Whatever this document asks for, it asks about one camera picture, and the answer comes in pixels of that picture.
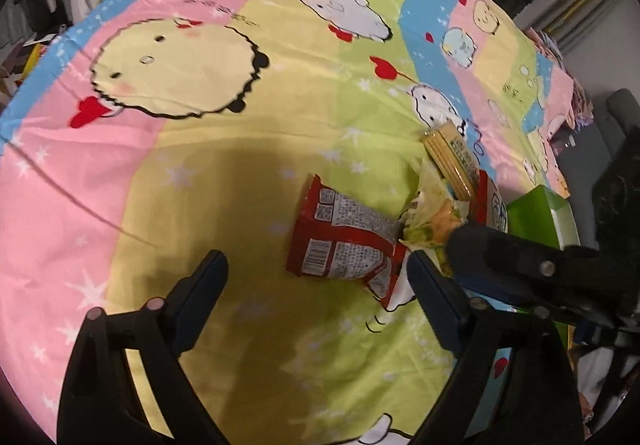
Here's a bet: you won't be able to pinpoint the white blue snack packet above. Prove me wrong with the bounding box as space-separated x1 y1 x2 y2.
475 170 509 233

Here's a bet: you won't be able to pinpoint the pale green snack packet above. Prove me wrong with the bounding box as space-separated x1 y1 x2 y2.
400 157 470 275

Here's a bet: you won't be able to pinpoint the yellow-green cracker packet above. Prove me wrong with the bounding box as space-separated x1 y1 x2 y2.
422 120 480 202

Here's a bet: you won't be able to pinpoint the red white snack packet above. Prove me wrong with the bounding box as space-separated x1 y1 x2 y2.
286 176 414 312

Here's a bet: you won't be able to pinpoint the green white cardboard box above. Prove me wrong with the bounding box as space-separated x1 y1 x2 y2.
505 184 584 345

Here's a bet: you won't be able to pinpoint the dark grey sofa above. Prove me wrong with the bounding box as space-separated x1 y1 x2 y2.
556 88 639 211

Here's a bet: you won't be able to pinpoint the colourful cartoon striped cloth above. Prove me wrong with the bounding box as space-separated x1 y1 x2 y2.
1 0 574 444

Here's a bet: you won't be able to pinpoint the black camera box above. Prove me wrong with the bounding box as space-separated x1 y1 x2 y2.
592 127 639 253

